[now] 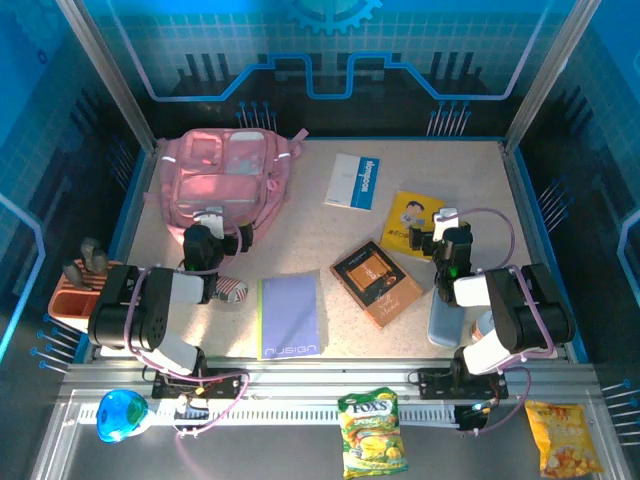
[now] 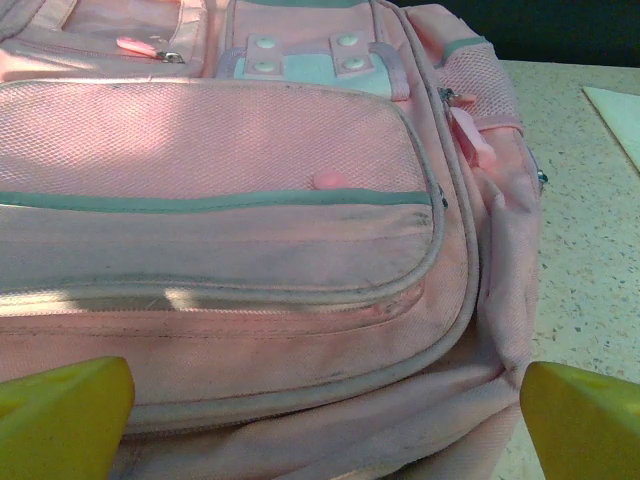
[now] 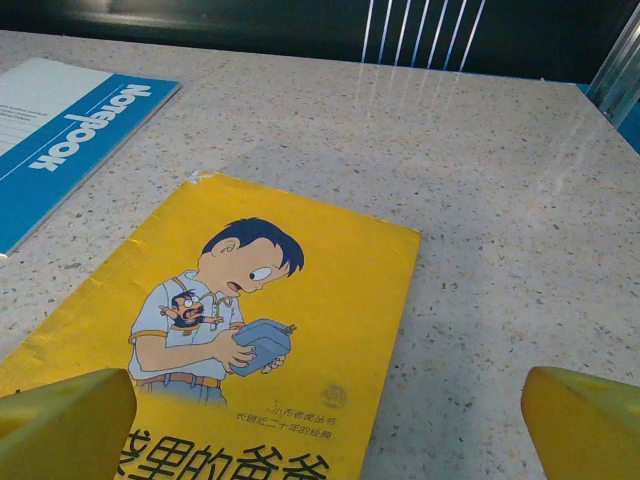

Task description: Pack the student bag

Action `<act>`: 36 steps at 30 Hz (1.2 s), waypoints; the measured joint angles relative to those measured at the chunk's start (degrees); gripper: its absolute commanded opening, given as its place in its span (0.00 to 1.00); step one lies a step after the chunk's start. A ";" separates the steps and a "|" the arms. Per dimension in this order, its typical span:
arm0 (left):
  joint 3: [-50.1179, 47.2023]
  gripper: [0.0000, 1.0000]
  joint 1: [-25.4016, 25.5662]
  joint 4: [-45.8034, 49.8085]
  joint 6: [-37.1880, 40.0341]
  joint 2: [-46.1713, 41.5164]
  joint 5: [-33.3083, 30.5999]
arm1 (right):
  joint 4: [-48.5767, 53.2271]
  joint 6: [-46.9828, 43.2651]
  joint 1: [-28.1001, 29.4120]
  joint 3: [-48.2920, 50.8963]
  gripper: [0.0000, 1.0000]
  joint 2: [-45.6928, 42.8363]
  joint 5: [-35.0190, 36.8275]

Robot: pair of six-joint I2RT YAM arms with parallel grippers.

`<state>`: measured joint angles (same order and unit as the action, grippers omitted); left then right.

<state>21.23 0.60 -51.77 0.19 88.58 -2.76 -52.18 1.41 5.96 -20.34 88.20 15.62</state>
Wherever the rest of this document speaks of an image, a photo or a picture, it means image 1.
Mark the yellow cartoon book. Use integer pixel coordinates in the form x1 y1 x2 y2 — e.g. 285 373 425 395
379 190 448 262

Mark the flag print pouch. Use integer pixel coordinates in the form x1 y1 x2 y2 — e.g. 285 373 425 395
212 274 249 305

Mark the pink backpack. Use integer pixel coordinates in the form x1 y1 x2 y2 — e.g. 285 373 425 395
143 127 310 246

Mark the brown hardcover book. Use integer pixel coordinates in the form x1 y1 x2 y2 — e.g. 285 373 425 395
329 240 425 330

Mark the grey-blue pencil case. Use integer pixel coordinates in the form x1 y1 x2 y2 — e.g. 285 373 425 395
427 289 469 349

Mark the purple notebook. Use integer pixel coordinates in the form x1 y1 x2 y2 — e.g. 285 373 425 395
256 273 323 362

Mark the white and blue notebook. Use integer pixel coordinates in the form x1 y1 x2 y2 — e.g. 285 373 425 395
323 153 381 212

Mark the green candy bag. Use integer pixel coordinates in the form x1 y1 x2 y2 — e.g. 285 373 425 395
337 386 410 480

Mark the yellow snack bag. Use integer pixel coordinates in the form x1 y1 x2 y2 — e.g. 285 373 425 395
524 399 605 479

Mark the pink cup with white lid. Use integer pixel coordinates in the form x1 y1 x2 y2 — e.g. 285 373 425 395
472 309 496 344

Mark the orange and cream knife block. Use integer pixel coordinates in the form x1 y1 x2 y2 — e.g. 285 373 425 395
48 259 125 346

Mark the black right connector box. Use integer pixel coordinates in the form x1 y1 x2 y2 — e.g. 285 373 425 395
453 402 497 435

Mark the black connector box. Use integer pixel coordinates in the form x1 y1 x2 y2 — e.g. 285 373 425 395
453 402 497 435
172 398 211 432

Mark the black left connector box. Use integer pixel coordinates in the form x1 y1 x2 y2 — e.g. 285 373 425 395
172 398 211 432

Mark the blue and green plastic ball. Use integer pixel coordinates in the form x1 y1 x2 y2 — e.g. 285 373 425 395
95 389 150 445

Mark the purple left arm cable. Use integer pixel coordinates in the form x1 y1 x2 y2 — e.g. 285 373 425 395
123 212 252 441

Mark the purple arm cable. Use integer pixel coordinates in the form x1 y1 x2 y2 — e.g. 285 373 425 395
123 212 252 441
447 207 556 436

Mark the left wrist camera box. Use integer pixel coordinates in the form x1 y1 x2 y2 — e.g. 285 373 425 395
192 206 225 240

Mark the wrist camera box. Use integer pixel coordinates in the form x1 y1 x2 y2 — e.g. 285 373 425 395
433 207 459 241
192 206 225 240

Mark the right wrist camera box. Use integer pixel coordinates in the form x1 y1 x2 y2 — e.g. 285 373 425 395
433 207 459 241

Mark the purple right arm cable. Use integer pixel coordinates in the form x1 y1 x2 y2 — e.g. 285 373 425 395
447 207 556 436

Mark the aluminium side rail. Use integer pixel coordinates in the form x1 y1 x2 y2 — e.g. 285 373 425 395
501 140 572 360
92 140 162 360

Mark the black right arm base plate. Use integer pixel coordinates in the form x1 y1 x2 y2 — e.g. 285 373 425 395
417 367 509 400

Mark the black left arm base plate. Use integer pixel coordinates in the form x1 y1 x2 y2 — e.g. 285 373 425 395
151 368 250 400

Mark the aluminium cross rail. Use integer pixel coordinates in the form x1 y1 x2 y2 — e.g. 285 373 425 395
59 357 604 401

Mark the white slotted cable duct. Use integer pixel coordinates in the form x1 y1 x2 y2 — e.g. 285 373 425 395
77 402 461 427

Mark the aluminium frame post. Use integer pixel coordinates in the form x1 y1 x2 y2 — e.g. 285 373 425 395
504 0 601 154
54 0 160 154

